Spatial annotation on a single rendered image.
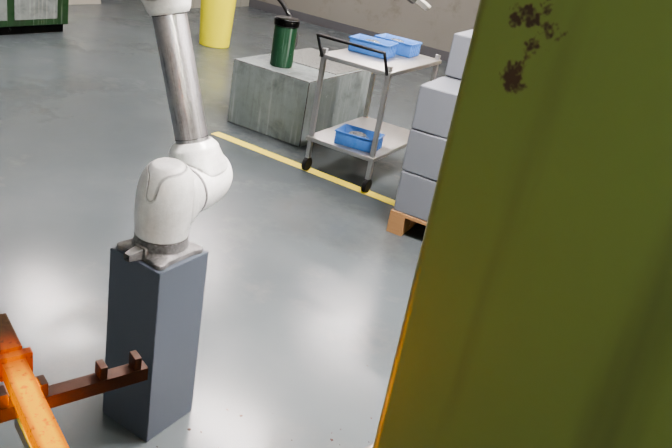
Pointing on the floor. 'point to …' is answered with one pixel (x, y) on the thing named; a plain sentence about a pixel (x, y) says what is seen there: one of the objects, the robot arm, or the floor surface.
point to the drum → (216, 14)
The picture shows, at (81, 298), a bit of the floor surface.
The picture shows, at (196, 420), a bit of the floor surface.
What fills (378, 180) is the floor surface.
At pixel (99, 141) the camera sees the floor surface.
